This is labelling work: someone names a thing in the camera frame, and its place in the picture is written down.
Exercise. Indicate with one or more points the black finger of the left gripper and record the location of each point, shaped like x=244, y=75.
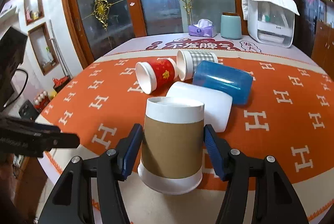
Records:
x=28, y=138

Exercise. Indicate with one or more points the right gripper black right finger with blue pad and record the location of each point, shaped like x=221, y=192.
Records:
x=275, y=199

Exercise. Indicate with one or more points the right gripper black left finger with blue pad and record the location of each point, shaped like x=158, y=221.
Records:
x=70, y=200

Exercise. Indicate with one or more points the brown sleeved white paper cup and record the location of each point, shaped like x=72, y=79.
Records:
x=172, y=146

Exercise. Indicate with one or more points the white plastic cup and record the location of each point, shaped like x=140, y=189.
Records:
x=217, y=104

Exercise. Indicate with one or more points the blue translucent plastic cup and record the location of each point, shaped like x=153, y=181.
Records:
x=232, y=81

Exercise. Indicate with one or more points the red paper cup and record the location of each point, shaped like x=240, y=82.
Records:
x=156, y=74

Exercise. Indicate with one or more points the grey checked paper cup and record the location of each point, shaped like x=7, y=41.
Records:
x=188, y=61

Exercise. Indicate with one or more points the pink cartoon table mat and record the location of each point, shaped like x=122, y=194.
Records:
x=186, y=42

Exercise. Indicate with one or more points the brown wooden cabinet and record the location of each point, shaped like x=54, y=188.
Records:
x=323, y=49

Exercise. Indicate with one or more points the white desktop storage box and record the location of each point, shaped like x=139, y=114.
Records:
x=270, y=24

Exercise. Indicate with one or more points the teal canister with brown lid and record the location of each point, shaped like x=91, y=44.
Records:
x=230, y=26

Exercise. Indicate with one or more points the purple tissue pack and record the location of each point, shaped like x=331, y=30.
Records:
x=203, y=28

